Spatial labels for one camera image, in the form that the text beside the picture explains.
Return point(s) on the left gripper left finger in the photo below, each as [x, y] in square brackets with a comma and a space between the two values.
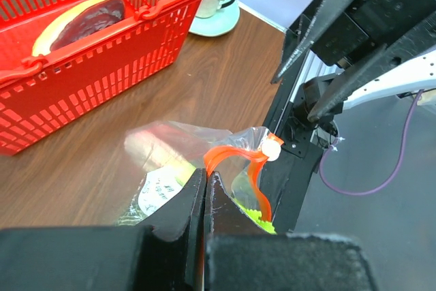
[163, 252]

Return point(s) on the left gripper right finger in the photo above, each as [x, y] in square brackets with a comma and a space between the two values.
[239, 255]

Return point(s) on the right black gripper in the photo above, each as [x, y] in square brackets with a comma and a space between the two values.
[354, 29]

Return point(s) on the green toy vegetable stick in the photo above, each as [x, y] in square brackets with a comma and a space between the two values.
[241, 193]

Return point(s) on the clear orange zip top bag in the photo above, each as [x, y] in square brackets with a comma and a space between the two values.
[153, 147]

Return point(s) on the green toy melon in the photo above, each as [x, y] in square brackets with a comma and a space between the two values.
[132, 216]

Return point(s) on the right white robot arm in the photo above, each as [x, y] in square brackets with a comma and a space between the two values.
[416, 73]

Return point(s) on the mint green saucer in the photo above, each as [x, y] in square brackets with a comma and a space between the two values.
[221, 23]

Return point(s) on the red plastic shopping basket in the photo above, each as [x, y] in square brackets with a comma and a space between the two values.
[40, 95]

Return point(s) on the toy steak slice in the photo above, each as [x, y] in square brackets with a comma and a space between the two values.
[78, 22]

